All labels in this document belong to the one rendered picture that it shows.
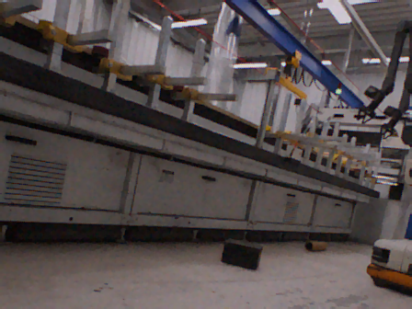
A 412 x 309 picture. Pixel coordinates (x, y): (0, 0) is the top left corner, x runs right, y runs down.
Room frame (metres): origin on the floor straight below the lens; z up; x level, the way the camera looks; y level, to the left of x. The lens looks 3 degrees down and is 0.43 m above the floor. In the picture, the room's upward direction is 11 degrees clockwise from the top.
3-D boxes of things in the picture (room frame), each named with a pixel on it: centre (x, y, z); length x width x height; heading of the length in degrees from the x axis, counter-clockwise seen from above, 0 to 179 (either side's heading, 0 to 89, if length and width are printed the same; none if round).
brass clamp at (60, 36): (1.44, 0.61, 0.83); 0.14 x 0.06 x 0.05; 142
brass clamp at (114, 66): (1.64, 0.46, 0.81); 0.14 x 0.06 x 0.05; 142
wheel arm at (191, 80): (1.82, 0.26, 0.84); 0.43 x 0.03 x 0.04; 52
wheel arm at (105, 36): (1.42, 0.57, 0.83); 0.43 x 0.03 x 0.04; 52
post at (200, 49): (2.01, 0.16, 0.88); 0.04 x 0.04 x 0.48; 52
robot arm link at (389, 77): (2.49, -1.02, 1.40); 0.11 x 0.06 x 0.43; 141
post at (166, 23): (1.81, 0.32, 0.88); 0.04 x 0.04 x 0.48; 52
